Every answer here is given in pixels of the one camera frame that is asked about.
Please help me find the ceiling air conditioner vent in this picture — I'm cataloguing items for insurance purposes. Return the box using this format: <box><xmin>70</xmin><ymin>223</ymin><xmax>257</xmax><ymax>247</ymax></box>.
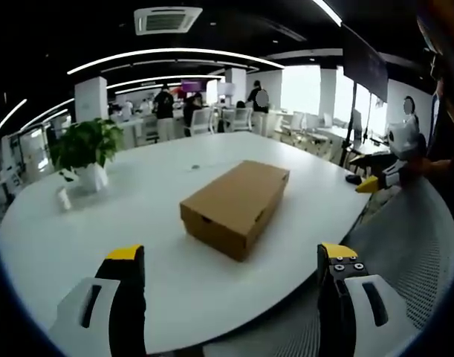
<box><xmin>134</xmin><ymin>6</ymin><xmax>204</xmax><ymax>36</ymax></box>

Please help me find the small white paper cup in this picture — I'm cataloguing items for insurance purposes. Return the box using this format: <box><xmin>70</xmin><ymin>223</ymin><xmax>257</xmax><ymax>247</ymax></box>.
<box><xmin>56</xmin><ymin>186</ymin><xmax>73</xmax><ymax>212</ymax></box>

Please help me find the grey mesh office chair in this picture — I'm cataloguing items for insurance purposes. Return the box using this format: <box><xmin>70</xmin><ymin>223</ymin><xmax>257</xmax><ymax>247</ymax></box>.
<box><xmin>202</xmin><ymin>177</ymin><xmax>454</xmax><ymax>357</ymax></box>

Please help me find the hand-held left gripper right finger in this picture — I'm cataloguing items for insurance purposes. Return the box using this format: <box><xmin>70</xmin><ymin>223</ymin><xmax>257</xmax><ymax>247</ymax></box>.
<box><xmin>317</xmin><ymin>242</ymin><xmax>421</xmax><ymax>357</ymax></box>

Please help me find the green potted plant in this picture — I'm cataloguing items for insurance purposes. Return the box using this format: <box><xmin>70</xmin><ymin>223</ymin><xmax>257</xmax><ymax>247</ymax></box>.
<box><xmin>49</xmin><ymin>118</ymin><xmax>125</xmax><ymax>182</ymax></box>

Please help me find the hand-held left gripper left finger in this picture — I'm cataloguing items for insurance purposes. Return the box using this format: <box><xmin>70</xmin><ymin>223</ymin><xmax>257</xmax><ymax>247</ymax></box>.
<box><xmin>48</xmin><ymin>244</ymin><xmax>148</xmax><ymax>357</ymax></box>

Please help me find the white plant pot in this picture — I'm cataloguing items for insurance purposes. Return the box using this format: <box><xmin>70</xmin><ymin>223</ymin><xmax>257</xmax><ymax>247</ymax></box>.
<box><xmin>74</xmin><ymin>162</ymin><xmax>110</xmax><ymax>193</ymax></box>

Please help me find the white office chair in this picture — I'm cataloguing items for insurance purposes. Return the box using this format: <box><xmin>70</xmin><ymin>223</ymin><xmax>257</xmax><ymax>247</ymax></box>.
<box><xmin>189</xmin><ymin>107</ymin><xmax>215</xmax><ymax>136</ymax></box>
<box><xmin>232</xmin><ymin>106</ymin><xmax>253</xmax><ymax>132</ymax></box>

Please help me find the large dark wall screen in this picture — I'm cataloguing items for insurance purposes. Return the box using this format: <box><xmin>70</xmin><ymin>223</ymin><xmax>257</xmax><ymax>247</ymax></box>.
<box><xmin>341</xmin><ymin>24</ymin><xmax>389</xmax><ymax>103</ymax></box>

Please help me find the brown cardboard shoe box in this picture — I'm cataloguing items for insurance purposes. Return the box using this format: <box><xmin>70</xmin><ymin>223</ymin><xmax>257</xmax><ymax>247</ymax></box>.
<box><xmin>179</xmin><ymin>160</ymin><xmax>291</xmax><ymax>263</ymax></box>

